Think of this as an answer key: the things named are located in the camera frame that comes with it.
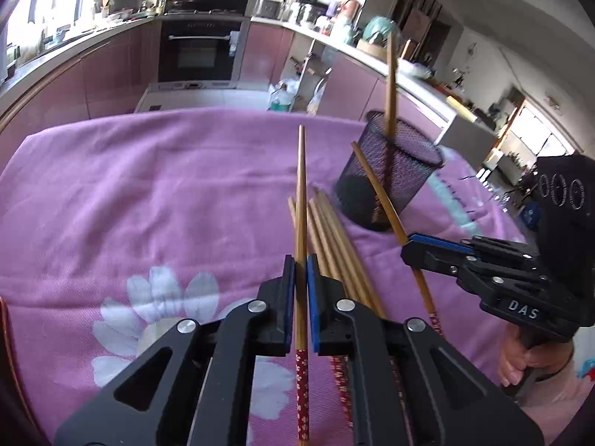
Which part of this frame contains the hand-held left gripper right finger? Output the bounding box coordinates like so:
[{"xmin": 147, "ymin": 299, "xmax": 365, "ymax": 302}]
[{"xmin": 306, "ymin": 255, "xmax": 544, "ymax": 446}]

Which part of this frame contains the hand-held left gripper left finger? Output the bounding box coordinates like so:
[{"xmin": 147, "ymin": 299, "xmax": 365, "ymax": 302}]
[{"xmin": 55, "ymin": 255, "xmax": 298, "ymax": 446}]

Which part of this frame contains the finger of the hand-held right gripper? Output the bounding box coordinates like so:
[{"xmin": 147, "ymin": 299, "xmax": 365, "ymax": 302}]
[
  {"xmin": 401, "ymin": 243, "xmax": 555, "ymax": 306},
  {"xmin": 408, "ymin": 233, "xmax": 543, "ymax": 271}
]

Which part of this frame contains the black mesh utensil holder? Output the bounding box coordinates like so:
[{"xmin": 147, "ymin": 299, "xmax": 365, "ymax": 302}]
[{"xmin": 335, "ymin": 109, "xmax": 447, "ymax": 232}]

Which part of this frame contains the person's right hand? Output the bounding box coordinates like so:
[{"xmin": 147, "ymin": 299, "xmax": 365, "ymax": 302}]
[{"xmin": 498, "ymin": 323, "xmax": 576, "ymax": 398}]

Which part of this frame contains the white low cabinet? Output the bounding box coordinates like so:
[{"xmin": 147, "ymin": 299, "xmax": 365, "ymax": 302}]
[{"xmin": 436, "ymin": 112, "xmax": 499, "ymax": 161}]

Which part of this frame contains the purple floral tablecloth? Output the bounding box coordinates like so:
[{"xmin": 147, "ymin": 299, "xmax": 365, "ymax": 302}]
[{"xmin": 0, "ymin": 106, "xmax": 540, "ymax": 446}]

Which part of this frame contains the white plastic bag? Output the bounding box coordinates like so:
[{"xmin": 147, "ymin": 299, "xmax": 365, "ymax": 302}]
[{"xmin": 306, "ymin": 78, "xmax": 332, "ymax": 116}]

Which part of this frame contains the clear plastic water bottle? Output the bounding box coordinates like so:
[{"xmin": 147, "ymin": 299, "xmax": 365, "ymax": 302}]
[{"xmin": 268, "ymin": 82, "xmax": 299, "ymax": 113}]

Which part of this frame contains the brown wooden door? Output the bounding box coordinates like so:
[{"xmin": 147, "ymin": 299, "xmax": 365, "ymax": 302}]
[{"xmin": 393, "ymin": 0, "xmax": 453, "ymax": 67}]

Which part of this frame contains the teal jar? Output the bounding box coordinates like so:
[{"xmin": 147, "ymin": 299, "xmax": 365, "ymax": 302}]
[{"xmin": 361, "ymin": 15, "xmax": 397, "ymax": 48}]

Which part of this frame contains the pink kitchen cabinet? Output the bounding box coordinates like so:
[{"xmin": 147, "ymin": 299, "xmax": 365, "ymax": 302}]
[
  {"xmin": 0, "ymin": 21, "xmax": 162, "ymax": 161},
  {"xmin": 241, "ymin": 22, "xmax": 448, "ymax": 142}
]

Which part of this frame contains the black built-in oven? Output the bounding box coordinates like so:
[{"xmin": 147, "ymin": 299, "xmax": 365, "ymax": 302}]
[{"xmin": 158, "ymin": 17, "xmax": 245, "ymax": 85}]

